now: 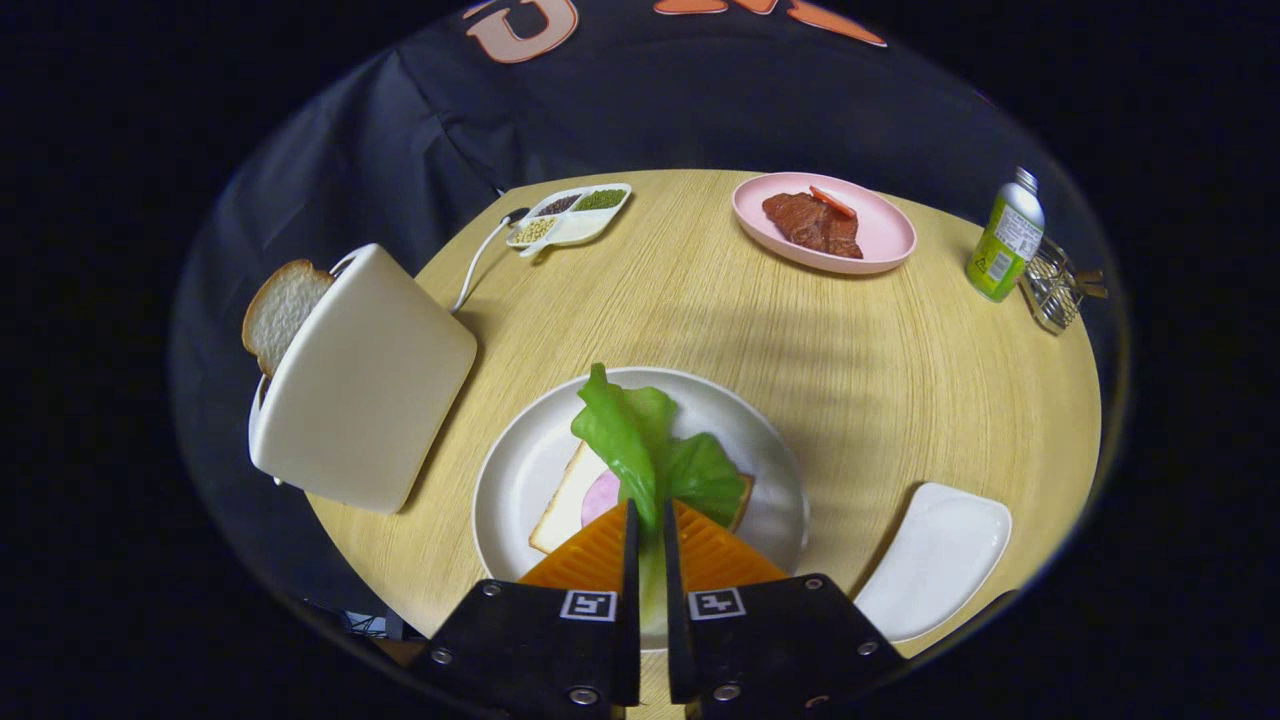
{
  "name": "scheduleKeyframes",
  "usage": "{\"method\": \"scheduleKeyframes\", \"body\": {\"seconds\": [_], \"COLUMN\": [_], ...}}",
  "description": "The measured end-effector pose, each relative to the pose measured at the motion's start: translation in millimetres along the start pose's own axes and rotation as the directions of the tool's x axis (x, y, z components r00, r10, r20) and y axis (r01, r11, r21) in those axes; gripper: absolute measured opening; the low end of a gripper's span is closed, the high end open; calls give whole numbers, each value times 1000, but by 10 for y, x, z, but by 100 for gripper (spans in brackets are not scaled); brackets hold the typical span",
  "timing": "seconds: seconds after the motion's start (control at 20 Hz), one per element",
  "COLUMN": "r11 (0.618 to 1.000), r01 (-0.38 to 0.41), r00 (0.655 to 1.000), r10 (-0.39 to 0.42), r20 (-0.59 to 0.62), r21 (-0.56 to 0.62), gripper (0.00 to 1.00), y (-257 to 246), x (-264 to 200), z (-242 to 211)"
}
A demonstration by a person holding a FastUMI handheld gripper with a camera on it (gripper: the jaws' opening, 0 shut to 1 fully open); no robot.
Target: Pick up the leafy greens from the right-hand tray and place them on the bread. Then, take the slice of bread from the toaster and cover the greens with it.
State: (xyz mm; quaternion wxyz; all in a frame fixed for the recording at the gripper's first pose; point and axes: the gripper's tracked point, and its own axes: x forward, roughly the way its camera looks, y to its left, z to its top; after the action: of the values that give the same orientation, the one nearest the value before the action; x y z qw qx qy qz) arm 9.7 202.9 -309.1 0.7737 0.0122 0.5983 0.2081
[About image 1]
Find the brown meat slice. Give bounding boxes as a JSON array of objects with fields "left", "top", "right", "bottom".
[{"left": 762, "top": 192, "right": 864, "bottom": 260}]

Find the white sandwich bread slice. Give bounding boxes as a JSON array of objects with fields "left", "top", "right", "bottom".
[{"left": 528, "top": 440, "right": 756, "bottom": 556}]

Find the toasted bread slice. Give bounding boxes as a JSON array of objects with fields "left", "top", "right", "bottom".
[{"left": 241, "top": 259, "right": 337, "bottom": 378}]

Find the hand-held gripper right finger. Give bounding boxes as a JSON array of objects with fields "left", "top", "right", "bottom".
[{"left": 663, "top": 500, "right": 907, "bottom": 720}]

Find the white rectangular dish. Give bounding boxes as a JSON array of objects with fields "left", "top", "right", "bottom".
[{"left": 852, "top": 483, "right": 1013, "bottom": 644}]

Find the white toaster cable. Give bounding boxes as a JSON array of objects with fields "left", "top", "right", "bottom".
[{"left": 450, "top": 207, "right": 529, "bottom": 313}]

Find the pink plate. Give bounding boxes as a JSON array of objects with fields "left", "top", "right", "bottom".
[{"left": 732, "top": 172, "right": 917, "bottom": 276}]

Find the metal wire rack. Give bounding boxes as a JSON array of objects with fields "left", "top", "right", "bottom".
[{"left": 1020, "top": 238, "right": 1109, "bottom": 336}]

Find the black backdrop cloth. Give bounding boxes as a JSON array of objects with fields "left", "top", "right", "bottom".
[{"left": 170, "top": 0, "right": 1091, "bottom": 641}]

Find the round white plate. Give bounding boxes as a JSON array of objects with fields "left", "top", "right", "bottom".
[{"left": 472, "top": 367, "right": 810, "bottom": 652}]

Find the green drink bottle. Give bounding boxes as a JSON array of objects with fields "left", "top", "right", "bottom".
[{"left": 966, "top": 167, "right": 1046, "bottom": 303}]

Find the white divided seasoning tray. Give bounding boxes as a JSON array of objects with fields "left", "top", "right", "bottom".
[{"left": 505, "top": 183, "right": 633, "bottom": 260}]

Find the green lettuce leaf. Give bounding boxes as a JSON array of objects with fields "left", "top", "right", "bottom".
[{"left": 570, "top": 363, "right": 749, "bottom": 646}]

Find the pink ham slice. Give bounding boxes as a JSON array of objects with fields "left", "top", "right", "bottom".
[{"left": 580, "top": 470, "right": 623, "bottom": 528}]

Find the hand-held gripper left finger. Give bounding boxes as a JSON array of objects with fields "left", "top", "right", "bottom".
[{"left": 405, "top": 500, "right": 641, "bottom": 720}]

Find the white toaster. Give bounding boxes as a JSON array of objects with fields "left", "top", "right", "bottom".
[{"left": 247, "top": 243, "right": 479, "bottom": 515}]

